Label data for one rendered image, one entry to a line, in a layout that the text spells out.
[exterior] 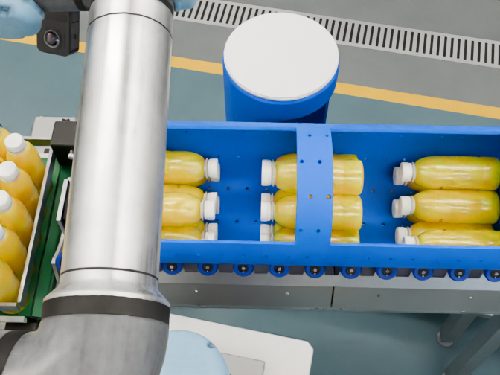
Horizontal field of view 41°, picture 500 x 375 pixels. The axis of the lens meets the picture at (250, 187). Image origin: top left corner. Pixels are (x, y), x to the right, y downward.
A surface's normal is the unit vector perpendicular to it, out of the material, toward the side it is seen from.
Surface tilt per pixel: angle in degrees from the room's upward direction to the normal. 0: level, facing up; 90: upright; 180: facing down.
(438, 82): 0
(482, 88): 0
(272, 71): 0
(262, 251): 82
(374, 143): 87
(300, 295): 70
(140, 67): 32
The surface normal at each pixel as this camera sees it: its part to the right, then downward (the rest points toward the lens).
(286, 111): 0.07, 0.86
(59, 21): -0.27, 0.38
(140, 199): 0.65, -0.26
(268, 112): -0.24, 0.83
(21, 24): 0.00, 0.99
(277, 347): 0.00, -0.51
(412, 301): -0.03, 0.64
